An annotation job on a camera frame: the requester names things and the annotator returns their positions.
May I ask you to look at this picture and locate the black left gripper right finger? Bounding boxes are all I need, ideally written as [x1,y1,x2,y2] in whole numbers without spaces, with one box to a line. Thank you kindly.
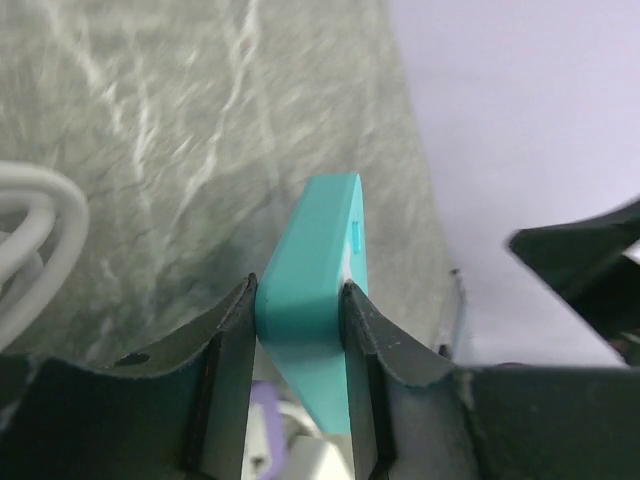
[340,283,639,479]

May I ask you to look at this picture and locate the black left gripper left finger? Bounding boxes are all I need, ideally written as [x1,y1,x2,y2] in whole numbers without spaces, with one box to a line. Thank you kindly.
[1,276,257,479]

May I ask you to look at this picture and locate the purple power strip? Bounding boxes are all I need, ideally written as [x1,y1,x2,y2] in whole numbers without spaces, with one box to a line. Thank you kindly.
[241,380,287,480]

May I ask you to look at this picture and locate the white square charger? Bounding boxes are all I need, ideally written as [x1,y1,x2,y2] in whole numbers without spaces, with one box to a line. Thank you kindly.
[280,436,353,480]

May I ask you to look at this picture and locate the teal triangular power strip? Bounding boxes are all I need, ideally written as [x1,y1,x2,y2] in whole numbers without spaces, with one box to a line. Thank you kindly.
[255,173,368,434]

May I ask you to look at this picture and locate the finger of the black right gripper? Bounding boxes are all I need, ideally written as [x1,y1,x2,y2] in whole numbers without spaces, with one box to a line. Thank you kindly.
[508,199,639,365]

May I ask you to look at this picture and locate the white coiled cable with plug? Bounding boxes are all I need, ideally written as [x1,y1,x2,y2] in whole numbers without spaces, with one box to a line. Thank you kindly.
[0,160,90,351]

